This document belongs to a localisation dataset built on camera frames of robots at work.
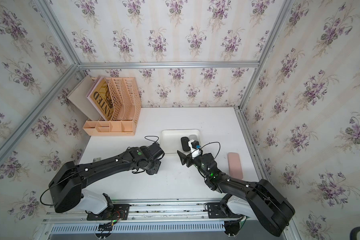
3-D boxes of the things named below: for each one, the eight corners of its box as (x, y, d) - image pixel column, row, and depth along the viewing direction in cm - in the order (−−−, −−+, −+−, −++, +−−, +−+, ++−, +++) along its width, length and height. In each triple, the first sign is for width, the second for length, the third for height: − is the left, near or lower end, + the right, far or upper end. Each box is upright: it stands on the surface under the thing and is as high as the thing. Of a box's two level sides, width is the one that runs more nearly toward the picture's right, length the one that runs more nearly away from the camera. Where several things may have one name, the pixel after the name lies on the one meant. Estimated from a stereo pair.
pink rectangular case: (229, 177, 86) (230, 176, 84) (227, 153, 96) (228, 151, 95) (242, 179, 85) (243, 178, 84) (238, 154, 96) (239, 153, 94)
